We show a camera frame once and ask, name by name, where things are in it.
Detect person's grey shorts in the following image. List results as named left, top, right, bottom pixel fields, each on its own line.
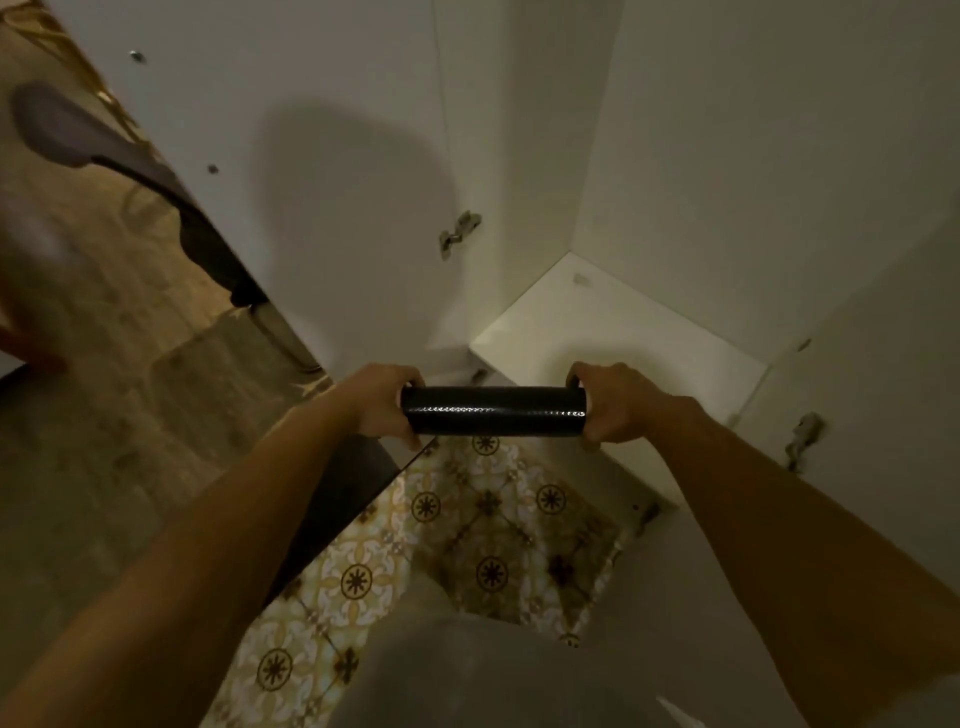
left=328, top=576, right=710, bottom=728

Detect metal cabinet hinge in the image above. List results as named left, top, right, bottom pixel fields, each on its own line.
left=784, top=411, right=828, bottom=474
left=438, top=210, right=483, bottom=262

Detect person's left forearm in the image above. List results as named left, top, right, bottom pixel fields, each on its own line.
left=0, top=390, right=363, bottom=728

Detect glossy black roll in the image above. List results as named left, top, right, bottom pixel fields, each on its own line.
left=400, top=384, right=588, bottom=439

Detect person's left hand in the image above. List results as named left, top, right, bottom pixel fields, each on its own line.
left=330, top=363, right=426, bottom=453

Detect person's right hand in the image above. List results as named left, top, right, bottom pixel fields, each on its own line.
left=566, top=361, right=699, bottom=453

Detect white cabinet door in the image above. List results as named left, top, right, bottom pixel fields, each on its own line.
left=581, top=206, right=960, bottom=728
left=45, top=0, right=485, bottom=380

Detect person's right forearm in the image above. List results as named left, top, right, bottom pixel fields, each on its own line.
left=660, top=396, right=960, bottom=728

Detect white cabinet body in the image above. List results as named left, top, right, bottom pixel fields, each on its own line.
left=431, top=0, right=960, bottom=526

